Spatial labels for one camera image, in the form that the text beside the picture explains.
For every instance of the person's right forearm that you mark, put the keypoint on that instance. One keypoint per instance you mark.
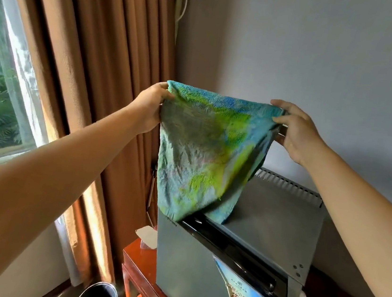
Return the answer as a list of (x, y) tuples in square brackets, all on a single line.
[(369, 217)]

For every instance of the person's right hand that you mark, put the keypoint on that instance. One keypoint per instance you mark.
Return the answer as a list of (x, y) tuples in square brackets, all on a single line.
[(301, 134)]

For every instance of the green blue cleaning cloth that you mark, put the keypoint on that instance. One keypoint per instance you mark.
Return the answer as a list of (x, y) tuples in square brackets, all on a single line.
[(203, 147)]

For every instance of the grey mini fridge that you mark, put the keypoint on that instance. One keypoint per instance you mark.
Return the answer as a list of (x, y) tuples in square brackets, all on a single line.
[(279, 228)]

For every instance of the person's left hand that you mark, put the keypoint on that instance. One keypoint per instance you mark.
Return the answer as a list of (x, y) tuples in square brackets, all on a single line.
[(147, 108)]

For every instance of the brown curtain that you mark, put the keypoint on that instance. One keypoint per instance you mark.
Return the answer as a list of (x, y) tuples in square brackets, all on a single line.
[(104, 53)]

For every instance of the white sheer curtain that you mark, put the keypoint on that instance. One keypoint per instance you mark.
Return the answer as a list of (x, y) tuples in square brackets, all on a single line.
[(23, 72)]

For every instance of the person's left forearm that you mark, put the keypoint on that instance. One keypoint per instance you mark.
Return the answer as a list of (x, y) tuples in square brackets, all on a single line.
[(34, 187)]

